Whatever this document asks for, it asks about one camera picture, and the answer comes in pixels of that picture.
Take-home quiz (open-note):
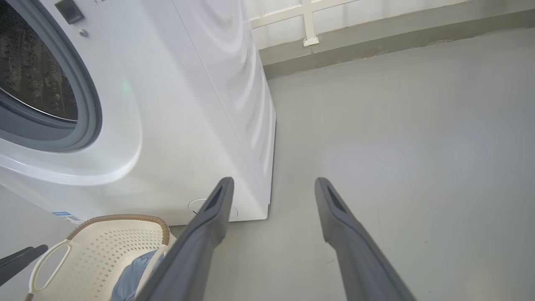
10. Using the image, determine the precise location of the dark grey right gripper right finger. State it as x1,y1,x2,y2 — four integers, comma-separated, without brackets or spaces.
315,177,416,301

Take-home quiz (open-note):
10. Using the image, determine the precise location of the blue cream cartoon print garment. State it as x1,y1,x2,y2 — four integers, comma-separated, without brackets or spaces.
111,250,166,301

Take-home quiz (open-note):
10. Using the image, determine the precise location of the cream perforated laundry basket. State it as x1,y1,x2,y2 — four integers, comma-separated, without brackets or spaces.
24,214,176,301

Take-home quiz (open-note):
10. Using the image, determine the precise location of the washing machine drum opening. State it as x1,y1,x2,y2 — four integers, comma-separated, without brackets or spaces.
0,0,79,122

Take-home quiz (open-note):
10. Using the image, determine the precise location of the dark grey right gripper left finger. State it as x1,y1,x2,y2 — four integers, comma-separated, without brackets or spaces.
136,177,234,301

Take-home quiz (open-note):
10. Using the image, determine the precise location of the white railing frame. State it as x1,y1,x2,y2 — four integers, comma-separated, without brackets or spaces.
250,0,473,47

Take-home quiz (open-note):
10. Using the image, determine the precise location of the blue energy label sticker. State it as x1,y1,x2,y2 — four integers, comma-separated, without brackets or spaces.
52,211,84,224

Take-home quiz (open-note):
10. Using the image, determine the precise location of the round white filter cover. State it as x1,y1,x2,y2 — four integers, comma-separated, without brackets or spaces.
188,199,239,221

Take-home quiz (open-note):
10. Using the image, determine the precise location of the white front-load washing machine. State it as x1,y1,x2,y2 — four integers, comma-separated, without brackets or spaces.
0,0,276,226

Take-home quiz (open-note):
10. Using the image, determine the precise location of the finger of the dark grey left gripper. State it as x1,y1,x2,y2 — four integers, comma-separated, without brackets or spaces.
0,245,48,287

